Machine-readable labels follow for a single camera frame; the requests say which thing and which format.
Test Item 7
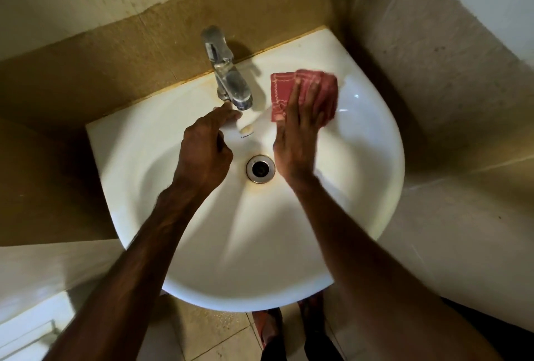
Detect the person's left hand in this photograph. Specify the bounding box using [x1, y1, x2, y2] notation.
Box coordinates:
[171, 100, 243, 203]

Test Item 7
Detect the person's right hand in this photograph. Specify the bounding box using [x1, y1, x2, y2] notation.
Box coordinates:
[273, 77, 330, 186]

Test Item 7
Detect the red checked cloth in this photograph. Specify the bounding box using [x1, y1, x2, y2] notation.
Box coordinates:
[270, 69, 339, 123]

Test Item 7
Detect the white wash basin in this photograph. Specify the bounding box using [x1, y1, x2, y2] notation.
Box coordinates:
[85, 27, 406, 313]

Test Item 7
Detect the person's right forearm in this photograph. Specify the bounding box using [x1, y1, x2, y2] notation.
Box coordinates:
[291, 172, 506, 361]

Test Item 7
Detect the person's left forearm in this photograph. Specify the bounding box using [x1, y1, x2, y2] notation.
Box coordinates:
[41, 185, 205, 361]

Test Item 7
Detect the chrome sink drain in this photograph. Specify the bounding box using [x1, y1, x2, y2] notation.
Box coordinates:
[246, 154, 276, 185]

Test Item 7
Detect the chrome basin faucet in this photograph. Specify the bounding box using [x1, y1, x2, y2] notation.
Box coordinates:
[201, 25, 254, 112]

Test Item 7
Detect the person's left red flip-flop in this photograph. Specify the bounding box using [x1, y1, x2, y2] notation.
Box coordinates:
[252, 308, 284, 349]

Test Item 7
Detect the person's left leg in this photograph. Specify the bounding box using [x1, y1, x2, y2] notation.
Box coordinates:
[260, 310, 289, 361]

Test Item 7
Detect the person's leg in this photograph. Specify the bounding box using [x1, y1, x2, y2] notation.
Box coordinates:
[260, 310, 289, 361]
[302, 298, 345, 361]

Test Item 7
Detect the person's right leg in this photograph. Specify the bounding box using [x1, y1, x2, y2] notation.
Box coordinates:
[302, 298, 345, 361]

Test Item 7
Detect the white toilet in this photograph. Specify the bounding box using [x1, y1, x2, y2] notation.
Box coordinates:
[0, 291, 76, 361]

